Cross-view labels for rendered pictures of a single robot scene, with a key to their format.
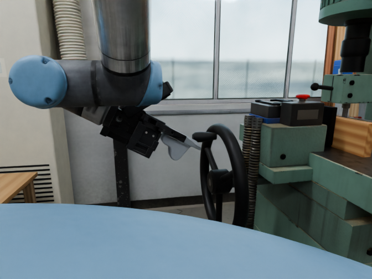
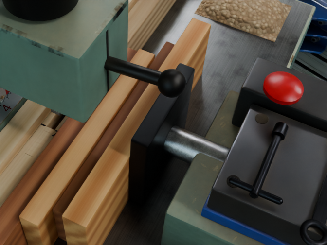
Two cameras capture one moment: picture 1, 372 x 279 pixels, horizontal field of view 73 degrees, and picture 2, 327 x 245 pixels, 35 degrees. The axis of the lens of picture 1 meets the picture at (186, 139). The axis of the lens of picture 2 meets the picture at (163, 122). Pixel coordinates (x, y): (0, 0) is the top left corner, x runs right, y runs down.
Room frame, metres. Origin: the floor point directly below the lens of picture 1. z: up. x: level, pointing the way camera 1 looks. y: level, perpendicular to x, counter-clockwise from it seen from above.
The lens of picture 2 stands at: (0.83, -0.19, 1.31)
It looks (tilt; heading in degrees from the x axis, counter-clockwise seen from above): 53 degrees down; 212
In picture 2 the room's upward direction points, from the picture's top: 7 degrees clockwise
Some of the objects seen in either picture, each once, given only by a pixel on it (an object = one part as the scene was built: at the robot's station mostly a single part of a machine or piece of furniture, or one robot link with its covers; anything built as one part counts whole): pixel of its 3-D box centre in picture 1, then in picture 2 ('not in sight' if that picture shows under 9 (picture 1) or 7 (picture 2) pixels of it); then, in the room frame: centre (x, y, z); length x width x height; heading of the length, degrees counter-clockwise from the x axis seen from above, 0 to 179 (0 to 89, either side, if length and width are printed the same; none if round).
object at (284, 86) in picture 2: (302, 96); (282, 87); (0.56, -0.26, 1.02); 0.03 x 0.03 x 0.01
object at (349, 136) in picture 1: (326, 129); (146, 130); (0.61, -0.35, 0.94); 0.24 x 0.02 x 0.07; 12
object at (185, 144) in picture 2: (308, 123); (192, 148); (0.61, -0.30, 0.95); 0.09 x 0.07 x 0.09; 12
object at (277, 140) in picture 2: (283, 101); (268, 158); (0.62, -0.24, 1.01); 0.07 x 0.04 x 0.01; 12
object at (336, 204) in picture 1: (318, 169); not in sight; (0.64, -0.36, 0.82); 0.40 x 0.21 x 0.04; 12
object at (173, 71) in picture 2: (323, 86); (142, 71); (0.63, -0.34, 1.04); 0.06 x 0.02 x 0.02; 102
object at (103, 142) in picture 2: not in sight; (124, 134); (0.62, -0.37, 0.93); 0.21 x 0.02 x 0.05; 12
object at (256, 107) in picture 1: (283, 109); (292, 153); (0.59, -0.23, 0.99); 0.13 x 0.11 x 0.06; 12
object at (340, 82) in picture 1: (355, 91); (27, 35); (0.65, -0.44, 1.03); 0.14 x 0.07 x 0.09; 102
